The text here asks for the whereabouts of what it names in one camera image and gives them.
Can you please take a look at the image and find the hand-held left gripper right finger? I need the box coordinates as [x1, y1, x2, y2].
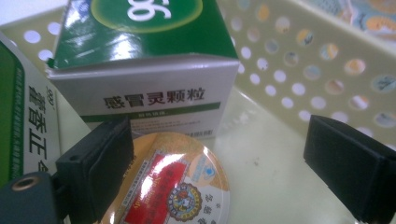
[303, 114, 396, 224]

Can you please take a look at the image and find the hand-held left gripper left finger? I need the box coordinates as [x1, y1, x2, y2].
[55, 116, 134, 224]

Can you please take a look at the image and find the pale yellow plastic basket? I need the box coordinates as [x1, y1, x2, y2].
[0, 0, 396, 224]

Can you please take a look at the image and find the long green white medicine box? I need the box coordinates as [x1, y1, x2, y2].
[0, 31, 62, 188]

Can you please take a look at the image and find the cube green white medicine box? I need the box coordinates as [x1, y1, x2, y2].
[46, 0, 241, 139]

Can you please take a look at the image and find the orange print cloth bag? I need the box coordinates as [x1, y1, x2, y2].
[298, 0, 396, 43]

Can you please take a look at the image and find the white table cover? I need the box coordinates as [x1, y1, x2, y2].
[0, 0, 69, 26]

